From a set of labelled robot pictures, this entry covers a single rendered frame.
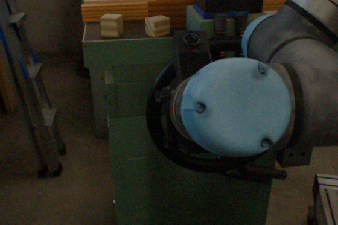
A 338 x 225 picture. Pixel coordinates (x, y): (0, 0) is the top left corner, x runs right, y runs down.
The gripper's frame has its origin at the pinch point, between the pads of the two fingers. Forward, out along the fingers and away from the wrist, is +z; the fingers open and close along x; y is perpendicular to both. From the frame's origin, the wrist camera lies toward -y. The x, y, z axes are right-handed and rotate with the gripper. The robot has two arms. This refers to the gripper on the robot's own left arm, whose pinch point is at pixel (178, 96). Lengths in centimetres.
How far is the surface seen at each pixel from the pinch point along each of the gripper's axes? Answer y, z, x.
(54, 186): 36, 118, -45
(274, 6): -24, 33, 30
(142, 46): -11.9, 20.1, -5.0
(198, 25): -14.1, 9.9, 5.5
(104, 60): -9.0, 21.2, -13.4
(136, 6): -23.6, 31.3, -5.9
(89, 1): -25.2, 32.1, -17.5
